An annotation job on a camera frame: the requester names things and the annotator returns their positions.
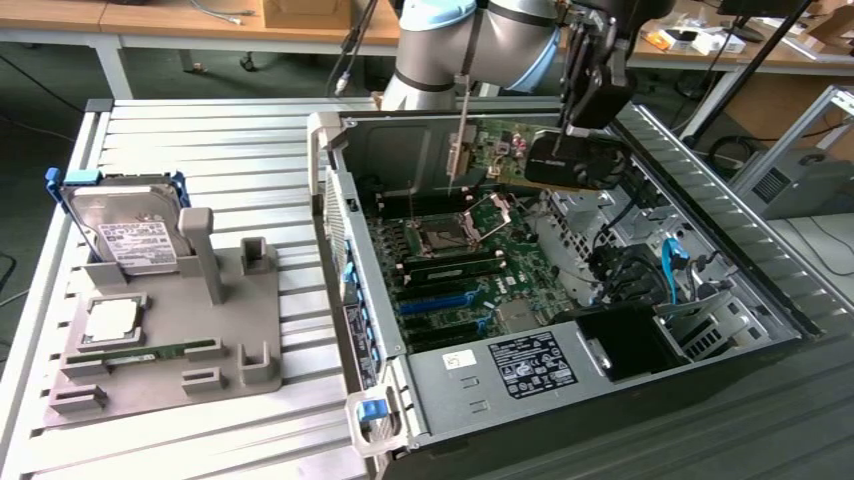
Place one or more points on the yellow white small box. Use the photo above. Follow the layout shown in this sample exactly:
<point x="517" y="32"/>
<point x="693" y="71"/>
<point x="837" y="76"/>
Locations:
<point x="675" y="40"/>

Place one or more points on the green RAM stick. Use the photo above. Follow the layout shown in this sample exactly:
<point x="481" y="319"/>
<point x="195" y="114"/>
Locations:
<point x="143" y="352"/>

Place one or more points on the blue card retention clip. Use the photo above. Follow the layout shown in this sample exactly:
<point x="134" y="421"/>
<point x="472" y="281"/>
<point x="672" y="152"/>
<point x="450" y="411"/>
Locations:
<point x="370" y="332"/>
<point x="377" y="355"/>
<point x="361" y="298"/>
<point x="348" y="281"/>

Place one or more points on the open black PC case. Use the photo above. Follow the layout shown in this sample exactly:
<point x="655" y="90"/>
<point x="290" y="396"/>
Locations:
<point x="668" y="425"/>

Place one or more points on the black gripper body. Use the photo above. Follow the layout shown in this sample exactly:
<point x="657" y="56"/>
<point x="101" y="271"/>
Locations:
<point x="628" y="9"/>

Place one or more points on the grey plastic parts rack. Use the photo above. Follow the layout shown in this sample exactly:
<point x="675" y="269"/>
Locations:
<point x="167" y="320"/>

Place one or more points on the aluminium profile frame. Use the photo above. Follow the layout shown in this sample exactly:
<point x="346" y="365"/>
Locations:
<point x="824" y="107"/>

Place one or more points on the metal socket cover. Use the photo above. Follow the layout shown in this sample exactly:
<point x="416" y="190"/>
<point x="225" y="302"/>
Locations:
<point x="500" y="198"/>

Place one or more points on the CPU socket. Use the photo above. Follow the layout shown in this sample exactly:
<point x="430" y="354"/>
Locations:
<point x="441" y="237"/>

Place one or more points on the perforated metal drive cage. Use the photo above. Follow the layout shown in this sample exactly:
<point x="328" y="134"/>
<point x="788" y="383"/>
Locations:
<point x="581" y="210"/>

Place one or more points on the silver CPU chip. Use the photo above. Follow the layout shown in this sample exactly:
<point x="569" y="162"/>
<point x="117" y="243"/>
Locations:
<point x="114" y="322"/>

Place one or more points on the brown cardboard box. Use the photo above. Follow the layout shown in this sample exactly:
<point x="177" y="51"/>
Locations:
<point x="308" y="12"/>

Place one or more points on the hard disk in blue caddy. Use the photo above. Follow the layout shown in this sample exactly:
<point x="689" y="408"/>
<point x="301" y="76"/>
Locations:
<point x="127" y="235"/>

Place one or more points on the blue case latch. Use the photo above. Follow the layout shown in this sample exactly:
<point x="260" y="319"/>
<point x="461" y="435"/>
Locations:
<point x="370" y="410"/>

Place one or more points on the grey computer tower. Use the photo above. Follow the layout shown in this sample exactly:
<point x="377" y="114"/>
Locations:
<point x="801" y="185"/>

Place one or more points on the long black expansion slot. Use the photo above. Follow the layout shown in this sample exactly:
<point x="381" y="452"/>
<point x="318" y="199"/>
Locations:
<point x="448" y="340"/>
<point x="441" y="324"/>
<point x="434" y="290"/>

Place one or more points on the black stand pole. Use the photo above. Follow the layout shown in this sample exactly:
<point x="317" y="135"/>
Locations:
<point x="753" y="70"/>

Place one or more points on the metal disk bay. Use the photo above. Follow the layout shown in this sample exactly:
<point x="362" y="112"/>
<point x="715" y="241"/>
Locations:
<point x="708" y="332"/>

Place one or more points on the silver power supply unit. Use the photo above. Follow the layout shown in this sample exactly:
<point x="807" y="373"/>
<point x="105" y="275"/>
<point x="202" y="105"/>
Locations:
<point x="468" y="395"/>

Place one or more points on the black RAM stick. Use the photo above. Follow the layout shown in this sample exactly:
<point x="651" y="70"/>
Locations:
<point x="450" y="272"/>

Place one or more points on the brown cardboard piece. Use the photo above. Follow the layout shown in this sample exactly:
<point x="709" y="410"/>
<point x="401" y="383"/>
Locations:
<point x="835" y="30"/>

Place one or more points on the black plastic shroud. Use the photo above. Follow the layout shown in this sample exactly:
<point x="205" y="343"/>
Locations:
<point x="635" y="345"/>

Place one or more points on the black monitor with stand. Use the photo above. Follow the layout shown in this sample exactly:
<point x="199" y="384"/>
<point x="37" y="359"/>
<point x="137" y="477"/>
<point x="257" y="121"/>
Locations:
<point x="741" y="5"/>

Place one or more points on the green motherboard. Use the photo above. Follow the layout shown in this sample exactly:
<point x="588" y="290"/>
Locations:
<point x="534" y="280"/>

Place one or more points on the thin metal locking lever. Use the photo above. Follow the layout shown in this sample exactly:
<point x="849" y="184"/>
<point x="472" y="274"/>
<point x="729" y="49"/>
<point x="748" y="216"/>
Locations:
<point x="413" y="200"/>

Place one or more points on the black Nvidia graphics card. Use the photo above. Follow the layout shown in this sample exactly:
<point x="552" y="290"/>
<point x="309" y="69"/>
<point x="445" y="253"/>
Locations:
<point x="568" y="165"/>

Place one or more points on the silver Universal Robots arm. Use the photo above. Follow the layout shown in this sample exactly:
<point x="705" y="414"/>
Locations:
<point x="434" y="45"/>

